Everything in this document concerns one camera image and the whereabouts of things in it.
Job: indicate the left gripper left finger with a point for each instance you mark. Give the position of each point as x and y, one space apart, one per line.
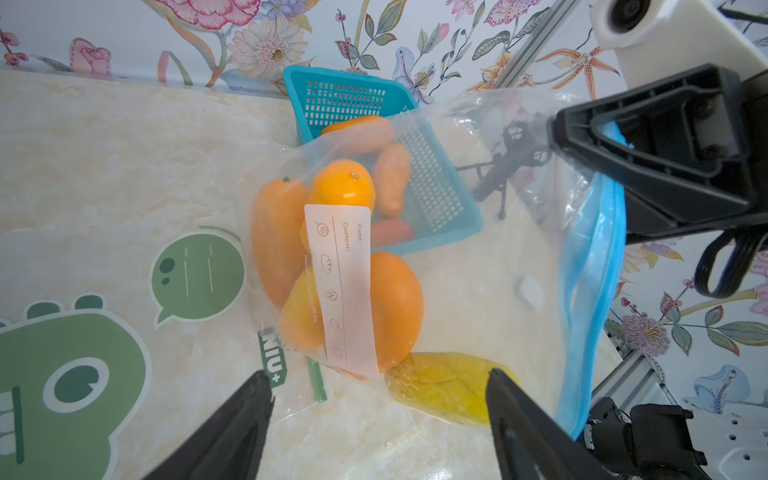
230 444

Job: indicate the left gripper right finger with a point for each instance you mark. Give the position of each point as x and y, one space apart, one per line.
528 443

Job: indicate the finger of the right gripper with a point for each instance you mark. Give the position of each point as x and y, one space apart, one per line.
690 151

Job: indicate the yellow-green mango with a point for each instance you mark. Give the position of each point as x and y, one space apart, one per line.
448 385

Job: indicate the large orange mango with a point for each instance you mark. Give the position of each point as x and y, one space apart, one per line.
397 308

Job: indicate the clear blue-zip bag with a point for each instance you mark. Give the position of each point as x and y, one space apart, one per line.
510 293

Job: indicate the teal plastic basket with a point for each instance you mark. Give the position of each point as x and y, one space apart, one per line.
421 201

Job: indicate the clear green-zip bag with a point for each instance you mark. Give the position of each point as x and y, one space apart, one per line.
117 344

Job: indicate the red mango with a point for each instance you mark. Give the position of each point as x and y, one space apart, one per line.
389 232

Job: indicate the black microphone on stand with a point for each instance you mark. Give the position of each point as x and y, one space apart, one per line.
520 149

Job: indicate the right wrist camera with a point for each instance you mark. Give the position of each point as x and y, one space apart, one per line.
656 39

